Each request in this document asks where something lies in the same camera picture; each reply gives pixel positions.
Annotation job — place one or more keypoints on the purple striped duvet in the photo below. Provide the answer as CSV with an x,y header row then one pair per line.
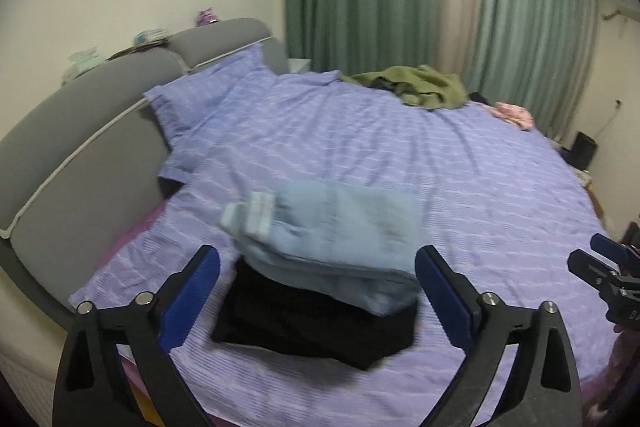
x,y
500,207

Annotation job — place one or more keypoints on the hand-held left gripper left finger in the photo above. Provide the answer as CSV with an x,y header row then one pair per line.
x,y
190,302

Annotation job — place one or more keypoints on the green tissue packet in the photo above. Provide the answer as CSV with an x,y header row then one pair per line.
x,y
84,61

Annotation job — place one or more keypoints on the purple toy figure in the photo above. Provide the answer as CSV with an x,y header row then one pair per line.
x,y
206,18

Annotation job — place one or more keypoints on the white bedside table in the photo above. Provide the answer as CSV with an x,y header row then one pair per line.
x,y
300,66

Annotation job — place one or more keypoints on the white tissue packet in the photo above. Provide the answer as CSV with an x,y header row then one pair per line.
x,y
150,37

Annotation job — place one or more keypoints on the olive green jacket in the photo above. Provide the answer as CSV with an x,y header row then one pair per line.
x,y
420,87

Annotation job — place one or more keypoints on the black floor heater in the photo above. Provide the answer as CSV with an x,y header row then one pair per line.
x,y
585,150

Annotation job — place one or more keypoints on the pink patterned garment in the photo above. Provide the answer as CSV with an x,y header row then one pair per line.
x,y
512,114

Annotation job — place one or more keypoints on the purple bed sheet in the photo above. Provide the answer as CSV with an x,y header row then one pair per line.
x,y
137,227

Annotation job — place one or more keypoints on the small black garment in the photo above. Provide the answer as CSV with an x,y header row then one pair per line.
x,y
479,97

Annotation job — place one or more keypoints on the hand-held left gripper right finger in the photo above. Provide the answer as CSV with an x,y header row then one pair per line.
x,y
445,297

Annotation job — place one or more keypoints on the grey upholstered headboard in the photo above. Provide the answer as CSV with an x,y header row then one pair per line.
x,y
90,127

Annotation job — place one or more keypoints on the white air conditioner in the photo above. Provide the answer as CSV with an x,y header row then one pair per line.
x,y
625,9

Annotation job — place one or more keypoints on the stack of black folded clothes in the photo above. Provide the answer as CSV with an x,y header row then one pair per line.
x,y
300,327

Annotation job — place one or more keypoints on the light blue padded pants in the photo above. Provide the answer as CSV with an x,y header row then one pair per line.
x,y
340,237

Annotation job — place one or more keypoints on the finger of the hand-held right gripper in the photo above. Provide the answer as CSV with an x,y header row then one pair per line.
x,y
592,269
610,249

